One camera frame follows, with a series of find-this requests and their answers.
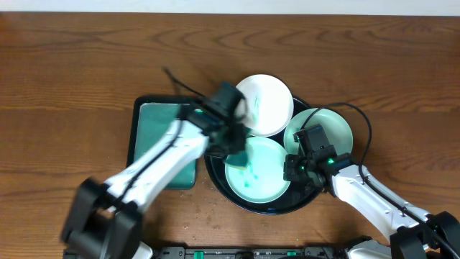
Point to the turquoise plate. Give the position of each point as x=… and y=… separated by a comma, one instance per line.
x=262, y=180

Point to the white plate with green smear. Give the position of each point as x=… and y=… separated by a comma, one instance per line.
x=268, y=105

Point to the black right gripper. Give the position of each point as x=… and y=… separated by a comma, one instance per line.
x=292, y=170

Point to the green yellow sponge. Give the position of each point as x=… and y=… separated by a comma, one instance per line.
x=239, y=161

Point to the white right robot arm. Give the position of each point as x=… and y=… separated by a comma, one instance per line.
x=410, y=230

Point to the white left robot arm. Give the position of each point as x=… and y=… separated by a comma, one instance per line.
x=105, y=219

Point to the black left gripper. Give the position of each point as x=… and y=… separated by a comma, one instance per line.
x=231, y=142

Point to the black rectangular water tray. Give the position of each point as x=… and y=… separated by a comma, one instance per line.
x=152, y=116

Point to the pale green plate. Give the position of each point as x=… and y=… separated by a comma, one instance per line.
x=335, y=126

